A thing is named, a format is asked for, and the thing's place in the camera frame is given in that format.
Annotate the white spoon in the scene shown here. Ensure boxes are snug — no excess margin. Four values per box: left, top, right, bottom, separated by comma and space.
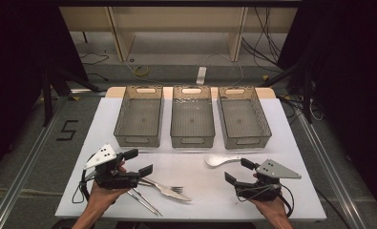
204, 155, 242, 168

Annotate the light wooden shelf unit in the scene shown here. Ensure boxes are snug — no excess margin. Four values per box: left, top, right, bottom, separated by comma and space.
59, 7, 299, 63

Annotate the thin black floor cable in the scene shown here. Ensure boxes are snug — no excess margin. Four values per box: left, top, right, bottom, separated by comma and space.
79, 52, 110, 66

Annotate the hand-held gripper cable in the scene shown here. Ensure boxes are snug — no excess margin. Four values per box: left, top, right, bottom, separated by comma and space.
72, 170, 93, 204
276, 183, 295, 219

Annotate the bundle of black cables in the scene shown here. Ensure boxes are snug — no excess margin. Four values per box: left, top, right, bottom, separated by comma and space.
241, 7, 284, 70

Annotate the person's right hand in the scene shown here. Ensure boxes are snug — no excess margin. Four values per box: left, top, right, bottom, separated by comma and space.
250, 198, 289, 221

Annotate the black curtain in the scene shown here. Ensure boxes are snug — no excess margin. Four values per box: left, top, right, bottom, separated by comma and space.
0, 0, 89, 179
278, 0, 377, 220

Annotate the yellow cable coil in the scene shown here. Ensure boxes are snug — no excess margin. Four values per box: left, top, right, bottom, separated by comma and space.
133, 65, 151, 78

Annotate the black metal stand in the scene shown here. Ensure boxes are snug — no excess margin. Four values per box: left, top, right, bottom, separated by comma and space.
259, 60, 314, 124
41, 68, 103, 128

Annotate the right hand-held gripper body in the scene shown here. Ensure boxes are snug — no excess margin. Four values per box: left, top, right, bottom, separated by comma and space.
235, 158, 303, 202

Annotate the person's left hand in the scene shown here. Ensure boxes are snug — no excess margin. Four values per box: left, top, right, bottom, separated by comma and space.
86, 160, 131, 213

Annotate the aluminium floor rail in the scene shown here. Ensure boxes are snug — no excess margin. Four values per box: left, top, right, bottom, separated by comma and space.
295, 111, 368, 229
0, 94, 70, 229

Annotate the white power strip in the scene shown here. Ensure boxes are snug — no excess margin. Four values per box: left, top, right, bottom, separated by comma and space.
196, 66, 207, 86

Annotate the white table sheet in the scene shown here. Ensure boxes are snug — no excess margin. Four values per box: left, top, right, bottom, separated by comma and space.
54, 96, 327, 222

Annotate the left hand-held gripper cable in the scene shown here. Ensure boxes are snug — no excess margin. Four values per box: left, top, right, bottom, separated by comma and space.
72, 170, 93, 204

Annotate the white power cable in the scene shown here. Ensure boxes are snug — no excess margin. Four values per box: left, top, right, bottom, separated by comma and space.
203, 52, 245, 87

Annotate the silver fork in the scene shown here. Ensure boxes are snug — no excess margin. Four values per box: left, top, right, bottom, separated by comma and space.
142, 177, 192, 202

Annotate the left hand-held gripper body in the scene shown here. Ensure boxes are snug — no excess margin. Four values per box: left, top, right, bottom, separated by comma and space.
83, 143, 141, 191

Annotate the right hand-held gripper cable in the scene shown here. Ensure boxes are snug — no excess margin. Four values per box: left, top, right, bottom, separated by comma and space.
276, 183, 295, 219

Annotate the translucent grey plastic basket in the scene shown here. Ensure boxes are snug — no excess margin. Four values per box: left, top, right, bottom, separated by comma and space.
113, 85, 164, 148
170, 85, 216, 149
218, 85, 273, 151

